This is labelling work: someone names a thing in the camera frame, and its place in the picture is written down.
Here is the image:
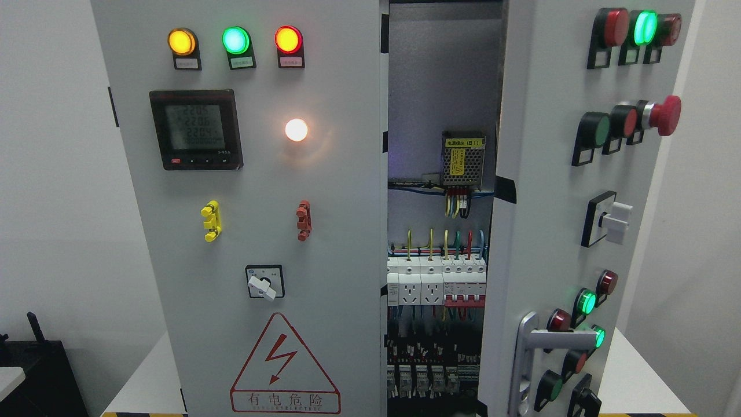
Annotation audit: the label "red electric hazard sticker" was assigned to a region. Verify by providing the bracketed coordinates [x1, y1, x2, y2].
[230, 312, 342, 415]

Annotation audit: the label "metal mesh power supply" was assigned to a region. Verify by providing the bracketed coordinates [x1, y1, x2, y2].
[441, 130, 486, 187]

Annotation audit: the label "white rotary selector switch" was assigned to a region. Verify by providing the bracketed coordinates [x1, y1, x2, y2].
[244, 264, 285, 301]

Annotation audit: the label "red handle circuit breaker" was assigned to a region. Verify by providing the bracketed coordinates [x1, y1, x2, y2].
[443, 255, 487, 308]

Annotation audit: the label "red emergency stop button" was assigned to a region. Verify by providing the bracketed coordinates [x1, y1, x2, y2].
[636, 95, 682, 137]

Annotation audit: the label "black digital power meter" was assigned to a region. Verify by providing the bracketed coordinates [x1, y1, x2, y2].
[149, 89, 243, 171]

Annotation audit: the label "red indicator light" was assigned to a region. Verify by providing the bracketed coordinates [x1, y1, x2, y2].
[274, 25, 305, 68]

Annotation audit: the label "silver door handle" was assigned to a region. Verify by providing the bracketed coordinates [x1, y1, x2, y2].
[508, 311, 597, 416]

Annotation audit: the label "green indicator light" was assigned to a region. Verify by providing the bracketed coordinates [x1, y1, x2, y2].
[222, 26, 256, 70]

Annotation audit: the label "black box at left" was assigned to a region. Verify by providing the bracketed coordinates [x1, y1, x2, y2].
[1, 312, 88, 416]

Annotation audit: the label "grey cabinet door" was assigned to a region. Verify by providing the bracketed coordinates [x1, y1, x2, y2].
[479, 1, 695, 416]
[91, 1, 387, 416]

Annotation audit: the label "white selector switch right door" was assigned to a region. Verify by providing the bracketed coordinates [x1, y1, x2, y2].
[581, 191, 633, 248]

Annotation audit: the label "yellow indicator light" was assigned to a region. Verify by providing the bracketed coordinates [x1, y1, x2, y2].
[167, 27, 202, 71]

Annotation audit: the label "white glowing indicator light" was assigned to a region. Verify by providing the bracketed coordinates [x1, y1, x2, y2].
[285, 118, 308, 142]

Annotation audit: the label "white power socket modules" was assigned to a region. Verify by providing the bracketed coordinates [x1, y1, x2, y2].
[387, 256, 445, 306]

